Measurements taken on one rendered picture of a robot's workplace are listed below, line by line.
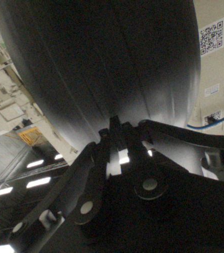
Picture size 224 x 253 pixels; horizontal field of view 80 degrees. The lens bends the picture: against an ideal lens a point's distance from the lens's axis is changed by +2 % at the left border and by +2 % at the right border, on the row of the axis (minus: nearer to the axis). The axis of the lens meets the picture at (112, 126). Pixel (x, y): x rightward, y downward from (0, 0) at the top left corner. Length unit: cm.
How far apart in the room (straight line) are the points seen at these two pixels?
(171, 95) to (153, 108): 3
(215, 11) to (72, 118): 46
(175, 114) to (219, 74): 33
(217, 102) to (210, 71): 13
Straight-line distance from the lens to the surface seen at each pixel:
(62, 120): 24
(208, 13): 52
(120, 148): 16
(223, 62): 58
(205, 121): 64
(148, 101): 23
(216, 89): 59
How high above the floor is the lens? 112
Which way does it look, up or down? 30 degrees up
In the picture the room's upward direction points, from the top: 153 degrees clockwise
